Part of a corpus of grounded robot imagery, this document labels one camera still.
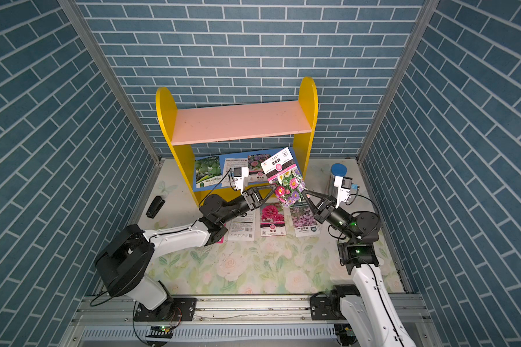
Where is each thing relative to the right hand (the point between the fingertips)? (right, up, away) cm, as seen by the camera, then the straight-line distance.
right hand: (305, 197), depth 63 cm
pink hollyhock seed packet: (-9, -14, +33) cm, 37 cm away
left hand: (-7, +1, +2) cm, 8 cm away
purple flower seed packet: (+4, -13, +33) cm, 36 cm away
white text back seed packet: (-23, -16, +30) cm, 41 cm away
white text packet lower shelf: (-24, +6, +6) cm, 25 cm away
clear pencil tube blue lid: (+18, +9, +28) cm, 35 cm away
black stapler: (-63, -8, +34) cm, 72 cm away
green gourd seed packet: (-39, +8, +33) cm, 51 cm away
